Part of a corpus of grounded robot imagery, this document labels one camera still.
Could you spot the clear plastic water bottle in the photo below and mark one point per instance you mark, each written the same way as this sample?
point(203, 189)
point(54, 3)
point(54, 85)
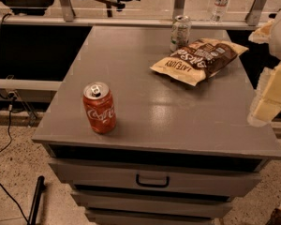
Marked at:
point(219, 10)

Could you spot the black drawer handle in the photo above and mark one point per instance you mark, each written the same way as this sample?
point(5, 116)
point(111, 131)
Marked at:
point(150, 182)

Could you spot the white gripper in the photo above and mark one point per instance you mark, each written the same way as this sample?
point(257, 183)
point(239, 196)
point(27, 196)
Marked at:
point(267, 103)

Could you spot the grey drawer cabinet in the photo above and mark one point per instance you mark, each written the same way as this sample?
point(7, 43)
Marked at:
point(198, 136)

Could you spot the black floor pole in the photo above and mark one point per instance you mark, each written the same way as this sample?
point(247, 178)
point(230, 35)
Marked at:
point(40, 187)

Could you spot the green white soda can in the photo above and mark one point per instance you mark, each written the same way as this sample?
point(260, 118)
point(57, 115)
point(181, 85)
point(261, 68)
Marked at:
point(180, 32)

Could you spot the brown white chip bag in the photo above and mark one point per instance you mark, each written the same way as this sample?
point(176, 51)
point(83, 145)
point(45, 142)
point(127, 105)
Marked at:
point(199, 60)

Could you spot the red coke can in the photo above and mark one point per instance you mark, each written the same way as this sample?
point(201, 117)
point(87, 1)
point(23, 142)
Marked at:
point(99, 107)

